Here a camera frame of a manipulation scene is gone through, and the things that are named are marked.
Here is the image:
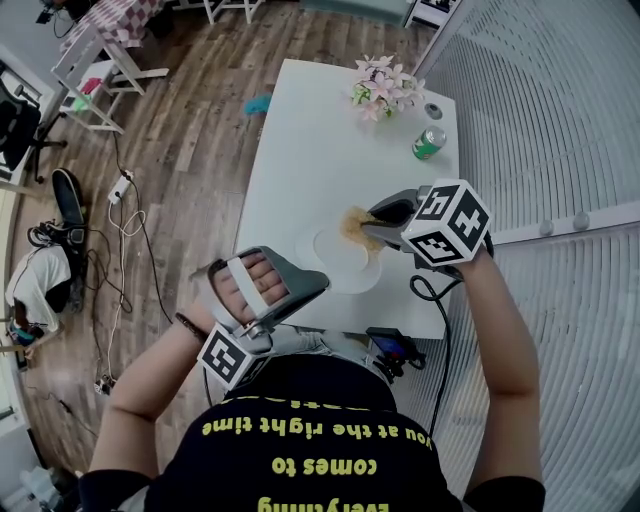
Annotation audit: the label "white table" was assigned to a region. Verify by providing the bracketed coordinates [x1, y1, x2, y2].
[234, 58, 460, 341]

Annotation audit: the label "black office chair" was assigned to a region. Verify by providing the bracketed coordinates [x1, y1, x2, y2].
[0, 74, 69, 184]

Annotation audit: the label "person's black printed t-shirt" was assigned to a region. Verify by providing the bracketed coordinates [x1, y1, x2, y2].
[77, 354, 546, 512]

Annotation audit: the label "black wrist band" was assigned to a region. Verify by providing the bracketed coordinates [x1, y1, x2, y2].
[174, 312, 209, 344]

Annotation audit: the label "checkered cloth table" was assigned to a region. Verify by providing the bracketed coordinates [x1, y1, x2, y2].
[59, 0, 166, 49]

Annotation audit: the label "white round plate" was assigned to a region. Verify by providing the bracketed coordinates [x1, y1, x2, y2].
[294, 222, 384, 295]

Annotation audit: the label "white power strip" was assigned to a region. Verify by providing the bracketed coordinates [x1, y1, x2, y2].
[107, 169, 135, 205]

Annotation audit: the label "person's left forearm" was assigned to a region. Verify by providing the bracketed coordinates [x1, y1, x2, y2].
[107, 297, 221, 421]

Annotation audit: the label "black screen device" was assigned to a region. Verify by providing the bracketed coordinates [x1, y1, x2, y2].
[365, 327, 427, 384]

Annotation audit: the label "teal cloth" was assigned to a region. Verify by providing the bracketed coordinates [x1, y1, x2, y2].
[243, 93, 274, 117]

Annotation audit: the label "green soda can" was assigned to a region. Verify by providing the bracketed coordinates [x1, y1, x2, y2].
[411, 124, 447, 161]

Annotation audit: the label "tan sponge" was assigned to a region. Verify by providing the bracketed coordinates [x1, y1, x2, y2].
[339, 205, 384, 260]

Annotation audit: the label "pink flower bouquet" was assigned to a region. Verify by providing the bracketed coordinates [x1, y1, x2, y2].
[349, 54, 426, 123]

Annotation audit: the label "white shelf unit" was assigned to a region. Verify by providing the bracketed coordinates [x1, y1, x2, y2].
[404, 0, 461, 29]

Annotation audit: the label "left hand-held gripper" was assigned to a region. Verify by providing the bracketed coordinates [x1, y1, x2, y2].
[189, 244, 332, 392]

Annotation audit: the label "white stool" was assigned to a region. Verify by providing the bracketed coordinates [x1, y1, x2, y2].
[202, 0, 266, 25]

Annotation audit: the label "black padded backrest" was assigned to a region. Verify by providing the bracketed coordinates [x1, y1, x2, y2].
[27, 168, 91, 314]

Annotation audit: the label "person's right forearm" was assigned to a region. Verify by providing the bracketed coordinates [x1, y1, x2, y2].
[457, 247, 541, 401]

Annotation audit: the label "person's light grey jeans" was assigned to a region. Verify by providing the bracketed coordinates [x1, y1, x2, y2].
[269, 327, 386, 374]

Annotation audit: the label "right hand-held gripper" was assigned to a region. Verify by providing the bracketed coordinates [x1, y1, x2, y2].
[360, 178, 495, 280]

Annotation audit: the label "black floor cable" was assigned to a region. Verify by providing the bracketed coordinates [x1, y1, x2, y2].
[112, 132, 174, 324]

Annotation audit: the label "person's left hand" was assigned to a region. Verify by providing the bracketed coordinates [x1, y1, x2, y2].
[214, 252, 290, 321]

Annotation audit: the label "white cable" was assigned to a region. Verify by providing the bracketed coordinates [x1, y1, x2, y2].
[102, 202, 147, 396]

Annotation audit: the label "white wooden chair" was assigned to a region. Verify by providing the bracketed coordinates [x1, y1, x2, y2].
[51, 24, 170, 134]

